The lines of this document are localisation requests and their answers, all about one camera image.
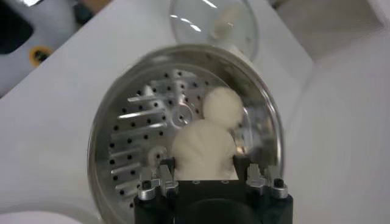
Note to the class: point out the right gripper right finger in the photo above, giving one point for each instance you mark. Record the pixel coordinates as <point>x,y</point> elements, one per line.
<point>262,182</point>

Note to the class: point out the white round plate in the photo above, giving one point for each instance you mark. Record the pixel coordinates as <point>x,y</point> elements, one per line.
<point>36,214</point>

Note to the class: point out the white steamed baozi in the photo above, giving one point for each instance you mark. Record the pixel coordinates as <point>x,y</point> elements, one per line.
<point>204,149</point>
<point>223,106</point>

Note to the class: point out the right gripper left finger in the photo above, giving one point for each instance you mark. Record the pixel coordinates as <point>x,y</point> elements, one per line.
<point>158,185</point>

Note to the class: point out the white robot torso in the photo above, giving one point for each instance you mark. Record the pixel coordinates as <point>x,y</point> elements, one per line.
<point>55,24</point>

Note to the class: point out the stainless steel steamer basket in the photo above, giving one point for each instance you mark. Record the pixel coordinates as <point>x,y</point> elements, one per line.
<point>134,128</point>

